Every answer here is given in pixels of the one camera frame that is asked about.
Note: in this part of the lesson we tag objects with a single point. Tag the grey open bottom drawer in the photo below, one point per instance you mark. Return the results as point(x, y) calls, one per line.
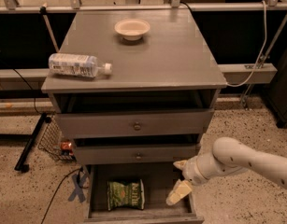
point(158, 180)

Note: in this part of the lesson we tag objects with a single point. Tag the green jalapeno chip bag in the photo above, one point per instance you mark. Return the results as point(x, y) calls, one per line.
point(126, 194)

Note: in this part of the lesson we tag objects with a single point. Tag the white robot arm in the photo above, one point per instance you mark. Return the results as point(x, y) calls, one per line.
point(227, 157)

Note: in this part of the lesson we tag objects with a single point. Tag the black metal floor bar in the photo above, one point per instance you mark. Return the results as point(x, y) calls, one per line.
point(21, 166)

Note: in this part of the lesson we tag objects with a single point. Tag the grey top drawer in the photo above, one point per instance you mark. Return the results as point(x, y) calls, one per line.
point(126, 124)

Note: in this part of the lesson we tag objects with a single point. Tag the grey wooden drawer cabinet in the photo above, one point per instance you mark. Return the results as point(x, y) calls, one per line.
point(169, 68)

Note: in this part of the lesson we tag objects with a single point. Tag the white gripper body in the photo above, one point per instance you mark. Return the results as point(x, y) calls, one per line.
point(191, 171)

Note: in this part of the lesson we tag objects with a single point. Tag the grey middle drawer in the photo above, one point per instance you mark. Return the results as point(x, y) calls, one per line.
point(135, 153)

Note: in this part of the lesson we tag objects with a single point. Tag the dark cabinet at right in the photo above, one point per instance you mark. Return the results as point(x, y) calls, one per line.
point(276, 93)

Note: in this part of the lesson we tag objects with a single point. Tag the clear plastic water bottle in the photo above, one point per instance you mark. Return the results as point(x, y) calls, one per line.
point(78, 65)

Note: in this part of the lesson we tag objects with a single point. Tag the wire mesh basket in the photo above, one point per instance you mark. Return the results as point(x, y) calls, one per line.
point(50, 139)

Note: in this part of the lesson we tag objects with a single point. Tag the white paper bowl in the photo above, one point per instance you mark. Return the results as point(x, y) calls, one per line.
point(132, 29)

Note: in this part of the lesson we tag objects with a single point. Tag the wooden stick black tip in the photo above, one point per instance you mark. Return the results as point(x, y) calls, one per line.
point(43, 12)

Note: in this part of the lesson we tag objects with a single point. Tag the grey tape cross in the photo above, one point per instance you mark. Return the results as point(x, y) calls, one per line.
point(78, 182)

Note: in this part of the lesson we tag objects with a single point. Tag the orange soda can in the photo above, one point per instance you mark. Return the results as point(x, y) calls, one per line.
point(66, 146)

